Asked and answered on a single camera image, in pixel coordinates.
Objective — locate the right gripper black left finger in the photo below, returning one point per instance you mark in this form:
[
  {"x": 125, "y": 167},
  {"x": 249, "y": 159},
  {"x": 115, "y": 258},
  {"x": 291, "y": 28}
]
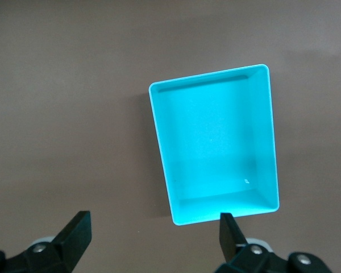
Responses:
[{"x": 68, "y": 250}]

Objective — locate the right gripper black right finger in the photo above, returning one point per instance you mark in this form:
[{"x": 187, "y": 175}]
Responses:
[{"x": 233, "y": 244}]

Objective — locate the turquoise plastic bin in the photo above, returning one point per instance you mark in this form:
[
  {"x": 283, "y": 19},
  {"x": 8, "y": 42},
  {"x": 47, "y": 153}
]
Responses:
[{"x": 213, "y": 142}]

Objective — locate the brown table mat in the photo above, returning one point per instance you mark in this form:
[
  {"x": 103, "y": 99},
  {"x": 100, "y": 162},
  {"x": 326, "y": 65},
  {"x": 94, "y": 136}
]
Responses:
[{"x": 74, "y": 113}]

